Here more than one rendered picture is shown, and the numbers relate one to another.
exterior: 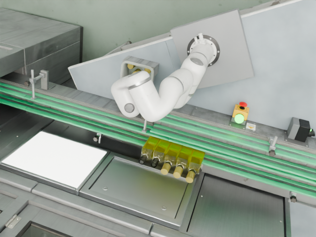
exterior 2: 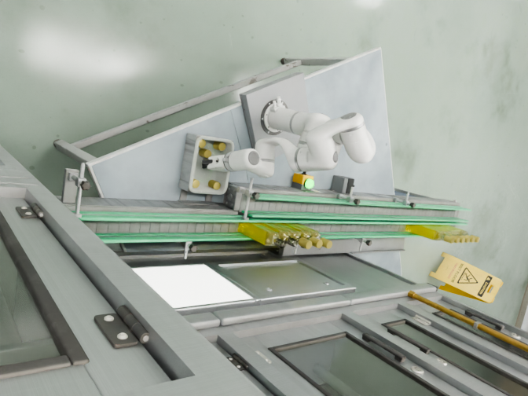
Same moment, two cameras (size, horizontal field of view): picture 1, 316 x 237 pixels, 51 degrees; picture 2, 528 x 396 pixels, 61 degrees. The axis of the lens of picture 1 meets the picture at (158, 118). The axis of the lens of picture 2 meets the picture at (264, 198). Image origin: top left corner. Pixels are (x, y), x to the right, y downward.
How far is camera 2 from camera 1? 1.52 m
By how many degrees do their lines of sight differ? 53
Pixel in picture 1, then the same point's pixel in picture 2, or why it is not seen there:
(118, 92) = (328, 140)
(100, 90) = (143, 190)
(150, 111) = (371, 149)
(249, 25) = not seen: hidden behind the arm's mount
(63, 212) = (279, 324)
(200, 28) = (273, 93)
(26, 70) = not seen: outside the picture
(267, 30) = (315, 93)
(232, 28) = (298, 91)
